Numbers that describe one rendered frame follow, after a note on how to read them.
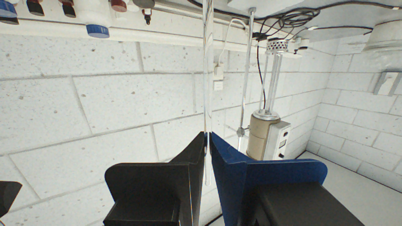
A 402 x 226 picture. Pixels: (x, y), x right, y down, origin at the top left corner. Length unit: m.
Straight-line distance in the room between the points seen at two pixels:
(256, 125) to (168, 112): 0.39
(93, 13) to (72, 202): 0.71
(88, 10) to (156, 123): 0.41
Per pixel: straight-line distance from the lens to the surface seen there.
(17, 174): 0.75
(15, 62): 0.61
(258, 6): 0.57
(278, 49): 0.44
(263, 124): 0.46
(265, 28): 0.79
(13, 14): 0.44
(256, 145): 0.50
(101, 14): 0.42
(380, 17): 0.99
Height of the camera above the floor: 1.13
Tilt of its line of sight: 19 degrees up
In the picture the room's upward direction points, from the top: 179 degrees clockwise
